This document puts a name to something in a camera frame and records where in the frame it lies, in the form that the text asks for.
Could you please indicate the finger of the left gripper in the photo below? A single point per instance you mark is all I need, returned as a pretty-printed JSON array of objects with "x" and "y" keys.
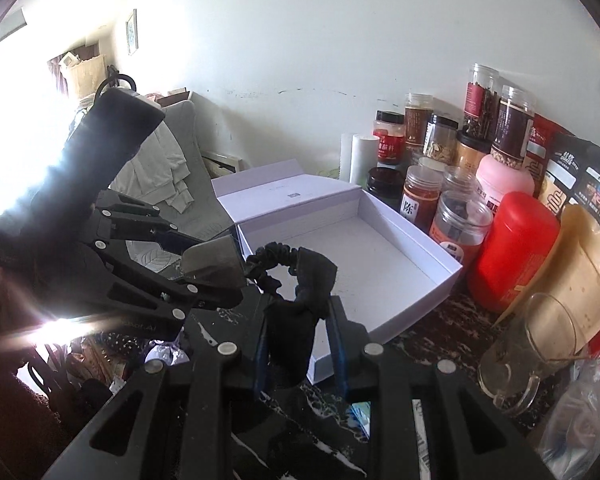
[
  {"x": 143, "y": 297},
  {"x": 120, "y": 217}
]

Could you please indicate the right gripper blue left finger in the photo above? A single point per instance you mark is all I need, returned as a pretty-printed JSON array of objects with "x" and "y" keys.
[{"x": 260, "y": 354}]

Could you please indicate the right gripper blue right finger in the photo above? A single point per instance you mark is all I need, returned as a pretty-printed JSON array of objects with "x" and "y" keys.
[{"x": 337, "y": 332}]

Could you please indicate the white gift box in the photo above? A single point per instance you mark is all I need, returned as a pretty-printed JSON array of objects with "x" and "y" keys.
[{"x": 390, "y": 273}]

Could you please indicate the light grey garment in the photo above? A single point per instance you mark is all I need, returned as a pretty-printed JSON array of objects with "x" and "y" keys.
[{"x": 157, "y": 173}]

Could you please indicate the grey chair with cushion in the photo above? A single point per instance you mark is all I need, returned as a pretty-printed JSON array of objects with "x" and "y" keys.
[{"x": 205, "y": 218}]

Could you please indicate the black lid dark jar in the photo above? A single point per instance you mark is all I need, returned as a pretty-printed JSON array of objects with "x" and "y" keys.
[{"x": 386, "y": 185}]

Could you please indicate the jar with red powder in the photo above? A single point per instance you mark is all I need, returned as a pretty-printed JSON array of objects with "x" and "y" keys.
[{"x": 421, "y": 192}]

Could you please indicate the clear jar orange label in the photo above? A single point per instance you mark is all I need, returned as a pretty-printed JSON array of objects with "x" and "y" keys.
[{"x": 460, "y": 225}]

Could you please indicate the white paper roll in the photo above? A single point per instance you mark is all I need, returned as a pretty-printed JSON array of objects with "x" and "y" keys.
[{"x": 358, "y": 155}]

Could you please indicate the red label sauce jar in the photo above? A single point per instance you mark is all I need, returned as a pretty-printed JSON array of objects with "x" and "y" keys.
[{"x": 390, "y": 129}]

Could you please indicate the red plastic canister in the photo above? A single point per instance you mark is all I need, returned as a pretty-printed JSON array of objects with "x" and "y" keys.
[{"x": 521, "y": 236}]

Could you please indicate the jar of seeds black lid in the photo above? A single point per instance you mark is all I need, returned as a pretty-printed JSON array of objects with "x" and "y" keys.
[{"x": 440, "y": 139}]

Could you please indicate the pink plastic jar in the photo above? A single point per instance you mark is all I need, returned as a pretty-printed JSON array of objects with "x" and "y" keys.
[{"x": 495, "y": 180}]

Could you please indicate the clear glass mug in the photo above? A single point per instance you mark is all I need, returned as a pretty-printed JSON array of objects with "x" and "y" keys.
[{"x": 535, "y": 349}]

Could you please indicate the orange jar black lid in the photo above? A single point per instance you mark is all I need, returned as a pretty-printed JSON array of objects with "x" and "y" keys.
[{"x": 470, "y": 151}]

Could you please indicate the red foil bag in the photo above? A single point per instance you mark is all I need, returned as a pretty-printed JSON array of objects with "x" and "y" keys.
[{"x": 538, "y": 148}]

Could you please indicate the brown kraft paper bag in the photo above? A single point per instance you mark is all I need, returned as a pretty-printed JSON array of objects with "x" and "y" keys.
[{"x": 564, "y": 294}]

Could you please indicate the tall jar red label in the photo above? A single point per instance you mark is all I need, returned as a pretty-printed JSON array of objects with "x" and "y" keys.
[{"x": 481, "y": 102}]

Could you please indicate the tall jar dark brown label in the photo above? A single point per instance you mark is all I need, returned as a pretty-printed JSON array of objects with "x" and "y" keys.
[{"x": 512, "y": 130}]

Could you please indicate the clear plastic bag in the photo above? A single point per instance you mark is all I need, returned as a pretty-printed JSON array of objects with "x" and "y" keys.
[{"x": 568, "y": 438}]

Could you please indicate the black oatmeal bag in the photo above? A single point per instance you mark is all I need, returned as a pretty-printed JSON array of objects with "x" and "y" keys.
[{"x": 572, "y": 175}]

